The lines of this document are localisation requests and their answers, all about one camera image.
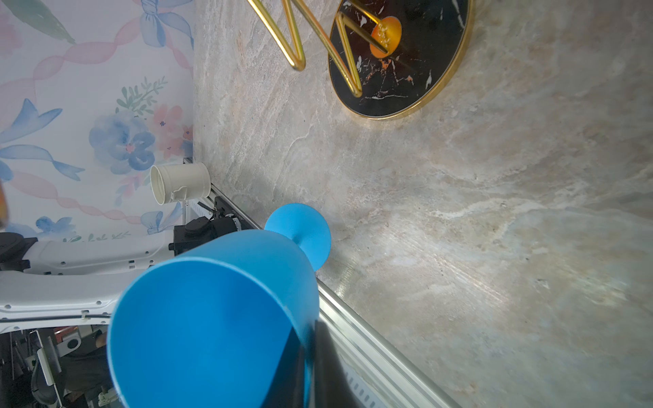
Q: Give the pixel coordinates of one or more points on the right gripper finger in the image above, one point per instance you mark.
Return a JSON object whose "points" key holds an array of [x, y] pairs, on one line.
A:
{"points": [[329, 385]]}

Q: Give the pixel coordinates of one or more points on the blue wine glass front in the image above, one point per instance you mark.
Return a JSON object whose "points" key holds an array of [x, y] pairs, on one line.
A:
{"points": [[230, 323]]}

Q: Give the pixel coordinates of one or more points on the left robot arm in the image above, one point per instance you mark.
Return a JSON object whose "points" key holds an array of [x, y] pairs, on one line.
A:
{"points": [[52, 283]]}

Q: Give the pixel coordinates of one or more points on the gold wine glass rack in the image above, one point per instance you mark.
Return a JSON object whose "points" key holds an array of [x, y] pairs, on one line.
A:
{"points": [[386, 59]]}

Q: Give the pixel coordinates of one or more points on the white paper cup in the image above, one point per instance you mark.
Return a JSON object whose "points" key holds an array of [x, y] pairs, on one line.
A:
{"points": [[178, 183]]}

